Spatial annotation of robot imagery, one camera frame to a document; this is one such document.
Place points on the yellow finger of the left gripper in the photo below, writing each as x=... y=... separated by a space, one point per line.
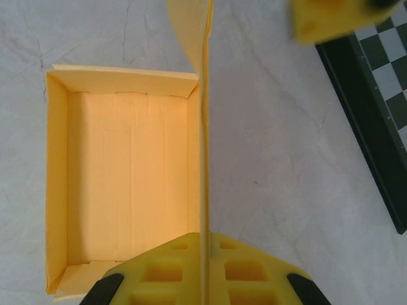
x=324 y=19

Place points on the black grey folding chessboard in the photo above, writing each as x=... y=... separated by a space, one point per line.
x=381 y=111

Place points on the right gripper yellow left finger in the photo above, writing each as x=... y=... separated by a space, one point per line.
x=136 y=267

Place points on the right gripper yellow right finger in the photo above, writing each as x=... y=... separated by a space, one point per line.
x=276 y=270

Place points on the yellow paper box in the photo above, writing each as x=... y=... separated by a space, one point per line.
x=127 y=174

